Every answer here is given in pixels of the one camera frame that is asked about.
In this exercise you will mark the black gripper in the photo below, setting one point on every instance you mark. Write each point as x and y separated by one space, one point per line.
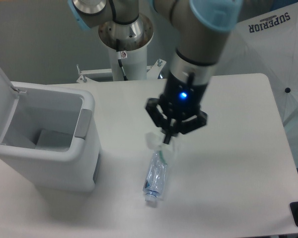
181 102

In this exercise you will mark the clear plastic wrapper bag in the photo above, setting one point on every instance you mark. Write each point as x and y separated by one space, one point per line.
167 152

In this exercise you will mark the crushed clear plastic bottle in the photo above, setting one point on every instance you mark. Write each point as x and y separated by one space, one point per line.
155 179

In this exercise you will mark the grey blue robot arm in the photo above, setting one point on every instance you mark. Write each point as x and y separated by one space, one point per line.
204 26

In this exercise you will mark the white trash can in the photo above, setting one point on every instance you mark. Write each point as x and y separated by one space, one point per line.
48 134

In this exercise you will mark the white superior umbrella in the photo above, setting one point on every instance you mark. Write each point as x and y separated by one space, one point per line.
267 44

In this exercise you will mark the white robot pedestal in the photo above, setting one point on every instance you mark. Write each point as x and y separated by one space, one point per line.
127 47

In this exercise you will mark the white metal base frame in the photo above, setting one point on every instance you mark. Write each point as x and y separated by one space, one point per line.
105 75

